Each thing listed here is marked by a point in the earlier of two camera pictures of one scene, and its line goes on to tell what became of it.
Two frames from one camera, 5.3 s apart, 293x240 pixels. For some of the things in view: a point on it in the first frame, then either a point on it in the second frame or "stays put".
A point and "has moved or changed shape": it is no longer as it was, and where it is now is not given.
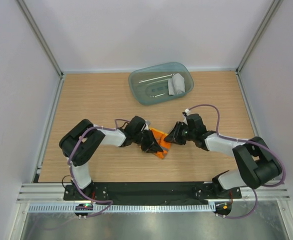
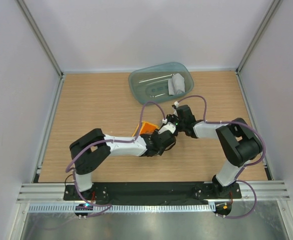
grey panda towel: (176, 85) stays put
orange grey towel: (159, 136) has moved or changed shape
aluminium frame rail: (38, 192) stays put
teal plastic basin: (160, 82) stays put
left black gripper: (151, 145) -> (155, 133)
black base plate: (149, 193) stays put
